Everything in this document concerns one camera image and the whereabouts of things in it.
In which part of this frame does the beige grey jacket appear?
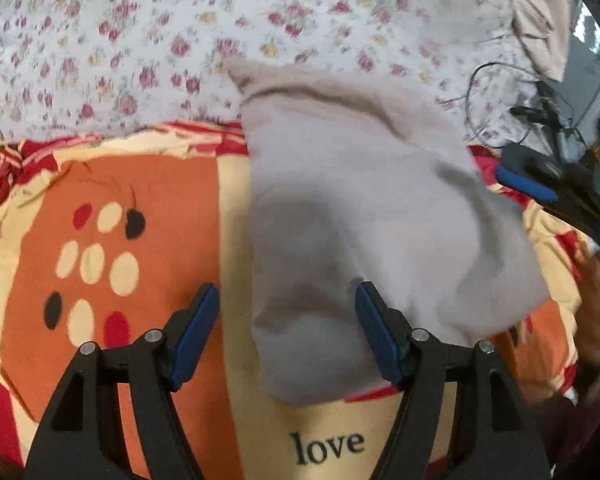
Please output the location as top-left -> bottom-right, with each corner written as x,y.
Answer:
226,61 -> 550,406

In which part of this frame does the beige curtain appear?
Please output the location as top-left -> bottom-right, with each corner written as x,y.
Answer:
512,0 -> 579,81

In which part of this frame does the orange red yellow blanket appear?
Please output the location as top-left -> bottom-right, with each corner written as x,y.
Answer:
0,119 -> 600,480

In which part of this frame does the floral white quilt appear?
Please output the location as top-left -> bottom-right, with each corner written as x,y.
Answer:
0,0 -> 534,142

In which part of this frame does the black cable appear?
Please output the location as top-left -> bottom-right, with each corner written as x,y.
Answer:
464,62 -> 592,151

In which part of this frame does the black phone mount stand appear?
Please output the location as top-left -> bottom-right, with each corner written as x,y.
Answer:
509,80 -> 581,162

